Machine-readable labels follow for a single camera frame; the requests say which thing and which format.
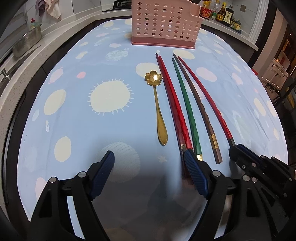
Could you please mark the teal condiment jar set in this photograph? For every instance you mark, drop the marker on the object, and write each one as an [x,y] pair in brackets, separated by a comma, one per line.
[235,25]

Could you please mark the steel pot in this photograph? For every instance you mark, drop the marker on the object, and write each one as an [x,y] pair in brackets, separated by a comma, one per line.
[26,40]

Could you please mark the green chopstick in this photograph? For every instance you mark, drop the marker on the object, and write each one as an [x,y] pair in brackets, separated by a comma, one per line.
[188,111]

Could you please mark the brown chopstick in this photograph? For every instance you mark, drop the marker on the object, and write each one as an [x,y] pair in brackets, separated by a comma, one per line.
[201,111]

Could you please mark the cream towel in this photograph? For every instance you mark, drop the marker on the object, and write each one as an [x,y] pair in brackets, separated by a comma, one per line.
[53,9]

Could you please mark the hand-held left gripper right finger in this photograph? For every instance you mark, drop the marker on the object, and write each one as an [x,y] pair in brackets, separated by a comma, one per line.
[195,173]

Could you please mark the red chopstick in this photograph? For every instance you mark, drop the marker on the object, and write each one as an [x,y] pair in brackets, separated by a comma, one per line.
[170,97]
[208,92]
[178,109]

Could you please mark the green dish soap bottle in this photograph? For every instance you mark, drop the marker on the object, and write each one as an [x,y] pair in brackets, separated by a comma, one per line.
[34,24]

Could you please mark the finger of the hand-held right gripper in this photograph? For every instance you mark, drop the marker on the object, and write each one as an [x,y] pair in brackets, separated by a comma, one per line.
[240,160]
[252,156]

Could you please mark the pink utensil holder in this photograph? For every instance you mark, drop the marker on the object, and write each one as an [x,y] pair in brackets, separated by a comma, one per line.
[161,23]

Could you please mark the yellow package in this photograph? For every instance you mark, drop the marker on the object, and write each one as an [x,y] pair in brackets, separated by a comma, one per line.
[207,4]

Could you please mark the red instant noodle cup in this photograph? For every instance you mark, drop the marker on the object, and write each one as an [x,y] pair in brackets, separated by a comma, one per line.
[205,13]

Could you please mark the white cabinet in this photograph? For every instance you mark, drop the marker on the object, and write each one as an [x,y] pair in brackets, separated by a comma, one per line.
[276,74]

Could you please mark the dark soy sauce bottle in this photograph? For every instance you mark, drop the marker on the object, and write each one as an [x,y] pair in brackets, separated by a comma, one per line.
[228,18]

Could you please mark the black gas stove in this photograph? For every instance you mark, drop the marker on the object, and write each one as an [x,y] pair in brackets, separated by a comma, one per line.
[118,5]

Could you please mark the amber sauce bottle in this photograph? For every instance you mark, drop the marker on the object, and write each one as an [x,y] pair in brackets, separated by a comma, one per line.
[221,15]

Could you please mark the purple cloth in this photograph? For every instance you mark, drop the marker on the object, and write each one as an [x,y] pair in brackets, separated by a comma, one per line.
[40,4]

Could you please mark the small green-label jar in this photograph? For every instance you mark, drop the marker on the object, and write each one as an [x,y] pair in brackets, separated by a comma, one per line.
[214,16]

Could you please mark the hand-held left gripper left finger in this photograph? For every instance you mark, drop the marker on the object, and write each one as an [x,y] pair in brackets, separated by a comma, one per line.
[101,176]

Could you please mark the clear plastic bottle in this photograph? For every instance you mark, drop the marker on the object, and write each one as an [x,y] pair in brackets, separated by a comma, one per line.
[217,5]

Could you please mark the grey wall switch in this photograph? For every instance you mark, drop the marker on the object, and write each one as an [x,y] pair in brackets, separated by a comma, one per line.
[243,7]

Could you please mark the gold flower spoon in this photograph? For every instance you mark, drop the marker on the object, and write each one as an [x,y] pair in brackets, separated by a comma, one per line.
[153,77]

